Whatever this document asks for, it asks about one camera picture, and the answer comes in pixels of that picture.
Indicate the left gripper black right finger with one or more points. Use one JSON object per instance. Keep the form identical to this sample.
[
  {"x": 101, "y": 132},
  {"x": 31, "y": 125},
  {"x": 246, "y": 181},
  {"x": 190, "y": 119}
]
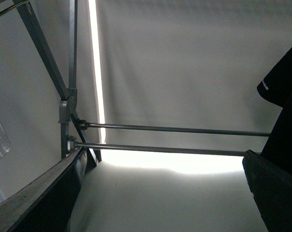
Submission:
[{"x": 272, "y": 191}]

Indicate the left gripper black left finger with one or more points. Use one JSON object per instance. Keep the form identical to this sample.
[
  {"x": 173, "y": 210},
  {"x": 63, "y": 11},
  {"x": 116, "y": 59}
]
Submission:
[{"x": 46, "y": 204}]

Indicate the black printed t-shirt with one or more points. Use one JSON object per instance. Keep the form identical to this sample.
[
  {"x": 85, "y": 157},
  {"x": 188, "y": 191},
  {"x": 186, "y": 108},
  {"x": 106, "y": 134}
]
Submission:
[{"x": 276, "y": 88}]

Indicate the metal clothes hanger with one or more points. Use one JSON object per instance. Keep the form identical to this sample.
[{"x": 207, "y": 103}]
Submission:
[{"x": 12, "y": 7}]

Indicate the lower grey rack crossbar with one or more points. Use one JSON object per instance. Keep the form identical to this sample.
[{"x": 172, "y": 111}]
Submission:
[{"x": 72, "y": 140}]

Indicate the grey rack crossbar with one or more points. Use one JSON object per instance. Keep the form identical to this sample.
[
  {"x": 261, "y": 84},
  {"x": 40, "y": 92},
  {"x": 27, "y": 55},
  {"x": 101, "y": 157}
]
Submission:
[
  {"x": 72, "y": 140},
  {"x": 85, "y": 125}
]

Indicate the upper grey rack crossbar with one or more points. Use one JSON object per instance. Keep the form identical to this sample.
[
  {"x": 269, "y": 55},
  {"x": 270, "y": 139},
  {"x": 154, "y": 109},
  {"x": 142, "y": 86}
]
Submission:
[{"x": 85, "y": 125}]

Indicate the grey rack side frame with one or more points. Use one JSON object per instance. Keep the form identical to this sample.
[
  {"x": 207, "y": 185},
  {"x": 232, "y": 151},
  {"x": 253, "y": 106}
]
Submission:
[{"x": 68, "y": 95}]

